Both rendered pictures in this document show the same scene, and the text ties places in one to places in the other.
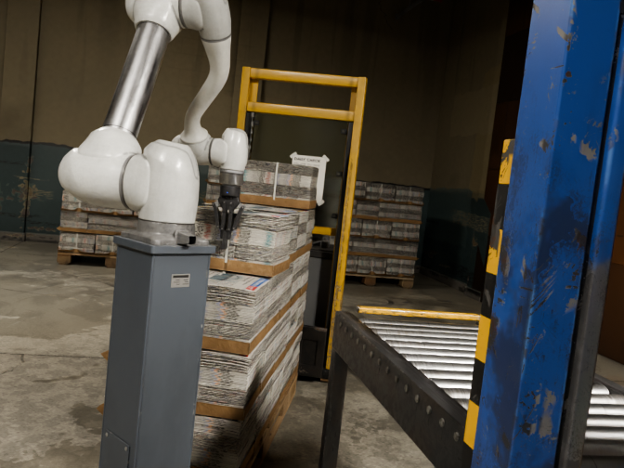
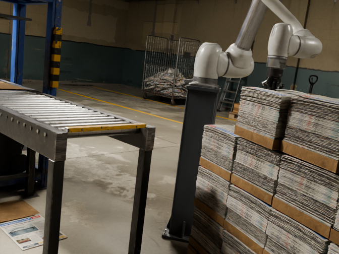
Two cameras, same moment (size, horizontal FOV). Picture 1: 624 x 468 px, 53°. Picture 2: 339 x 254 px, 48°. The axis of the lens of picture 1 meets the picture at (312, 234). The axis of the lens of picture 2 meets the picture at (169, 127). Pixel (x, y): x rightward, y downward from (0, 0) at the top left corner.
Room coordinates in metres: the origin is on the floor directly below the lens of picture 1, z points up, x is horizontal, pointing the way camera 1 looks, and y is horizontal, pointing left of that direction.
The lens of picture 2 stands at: (3.62, -1.10, 1.15)
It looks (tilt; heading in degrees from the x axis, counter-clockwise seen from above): 10 degrees down; 146
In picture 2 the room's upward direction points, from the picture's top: 7 degrees clockwise
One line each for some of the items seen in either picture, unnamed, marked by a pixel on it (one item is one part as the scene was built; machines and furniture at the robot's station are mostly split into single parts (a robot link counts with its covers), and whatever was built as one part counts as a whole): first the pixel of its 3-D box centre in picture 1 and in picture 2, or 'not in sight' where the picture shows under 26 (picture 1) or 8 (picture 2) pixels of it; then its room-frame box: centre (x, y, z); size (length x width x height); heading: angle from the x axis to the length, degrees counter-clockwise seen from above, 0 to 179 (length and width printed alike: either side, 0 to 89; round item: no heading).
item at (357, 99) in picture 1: (343, 225); not in sight; (3.79, -0.18, 0.97); 0.09 x 0.09 x 1.75; 83
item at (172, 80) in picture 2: not in sight; (169, 70); (-4.81, 4.42, 0.85); 1.21 x 0.83 x 1.71; 12
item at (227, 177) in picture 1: (231, 178); (276, 62); (2.36, 0.32, 1.19); 0.09 x 0.09 x 0.06
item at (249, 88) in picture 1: (237, 213); not in sight; (3.87, 0.47, 0.97); 0.09 x 0.09 x 1.75; 83
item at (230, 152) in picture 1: (230, 149); (282, 40); (2.36, 0.33, 1.30); 0.13 x 0.11 x 0.16; 79
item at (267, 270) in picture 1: (263, 264); (266, 136); (2.50, 0.18, 0.86); 0.29 x 0.16 x 0.04; 170
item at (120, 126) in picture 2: (419, 313); (109, 127); (2.08, -0.38, 0.81); 0.43 x 0.03 x 0.02; 102
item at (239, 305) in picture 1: (232, 357); (296, 243); (2.68, 0.28, 0.42); 1.17 x 0.39 x 0.83; 173
